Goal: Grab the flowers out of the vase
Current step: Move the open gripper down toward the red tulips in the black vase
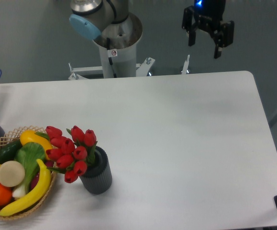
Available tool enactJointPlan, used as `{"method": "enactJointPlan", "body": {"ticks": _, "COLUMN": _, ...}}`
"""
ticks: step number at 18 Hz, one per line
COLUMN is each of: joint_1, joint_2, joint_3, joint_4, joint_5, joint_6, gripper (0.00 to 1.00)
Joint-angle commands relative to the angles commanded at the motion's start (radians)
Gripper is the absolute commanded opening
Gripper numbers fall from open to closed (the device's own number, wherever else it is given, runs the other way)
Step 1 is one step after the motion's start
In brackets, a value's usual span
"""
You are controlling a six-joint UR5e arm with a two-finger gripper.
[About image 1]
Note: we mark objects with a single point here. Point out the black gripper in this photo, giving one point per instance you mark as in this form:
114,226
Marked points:
207,15

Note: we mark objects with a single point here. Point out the red tulip bouquet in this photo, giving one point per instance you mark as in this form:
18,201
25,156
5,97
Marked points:
73,156

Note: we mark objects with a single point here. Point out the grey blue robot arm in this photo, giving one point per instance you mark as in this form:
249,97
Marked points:
110,24

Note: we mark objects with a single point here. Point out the dark grey ribbed vase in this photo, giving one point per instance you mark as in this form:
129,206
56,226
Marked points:
98,179

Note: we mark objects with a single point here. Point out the purple red vegetable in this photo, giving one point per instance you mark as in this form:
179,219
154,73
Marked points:
36,177

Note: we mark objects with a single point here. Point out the yellow squash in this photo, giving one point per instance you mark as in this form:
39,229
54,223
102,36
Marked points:
37,137

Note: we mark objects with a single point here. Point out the green bok choy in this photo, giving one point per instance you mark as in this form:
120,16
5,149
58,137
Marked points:
27,156

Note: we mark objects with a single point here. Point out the woven wicker basket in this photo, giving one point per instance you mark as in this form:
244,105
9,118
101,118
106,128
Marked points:
10,137

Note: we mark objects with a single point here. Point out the yellow banana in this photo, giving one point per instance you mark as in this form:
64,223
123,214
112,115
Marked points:
33,196

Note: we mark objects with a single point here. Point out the dark green cucumber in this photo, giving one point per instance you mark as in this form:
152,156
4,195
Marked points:
9,151

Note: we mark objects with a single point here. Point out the beige round disc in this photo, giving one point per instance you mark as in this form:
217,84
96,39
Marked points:
12,173

